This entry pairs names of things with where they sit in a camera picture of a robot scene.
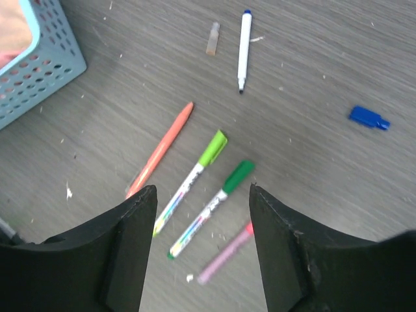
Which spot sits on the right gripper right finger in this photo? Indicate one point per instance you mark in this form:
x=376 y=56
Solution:
x=307 y=266

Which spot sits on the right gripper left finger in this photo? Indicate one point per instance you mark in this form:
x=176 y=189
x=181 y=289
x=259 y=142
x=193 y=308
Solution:
x=99 y=265

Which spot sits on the pink highlighter pen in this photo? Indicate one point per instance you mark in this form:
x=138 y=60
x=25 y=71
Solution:
x=226 y=254

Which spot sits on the orange slim pen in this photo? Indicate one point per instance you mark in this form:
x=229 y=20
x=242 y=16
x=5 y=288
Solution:
x=160 y=150

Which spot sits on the white marker green end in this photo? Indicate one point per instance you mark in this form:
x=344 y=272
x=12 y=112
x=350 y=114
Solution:
x=244 y=169

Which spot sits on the white marker lime end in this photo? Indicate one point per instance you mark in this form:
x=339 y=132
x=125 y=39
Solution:
x=212 y=151

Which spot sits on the small clear pen cap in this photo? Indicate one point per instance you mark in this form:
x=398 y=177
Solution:
x=213 y=39

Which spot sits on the white marker blue end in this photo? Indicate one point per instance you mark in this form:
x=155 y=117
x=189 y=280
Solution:
x=245 y=30

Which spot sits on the blue pen cap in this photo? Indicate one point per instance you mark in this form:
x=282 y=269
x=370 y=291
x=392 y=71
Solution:
x=368 y=118

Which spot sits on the light blue plastic basket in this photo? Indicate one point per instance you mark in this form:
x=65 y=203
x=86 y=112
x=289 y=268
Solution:
x=52 y=60

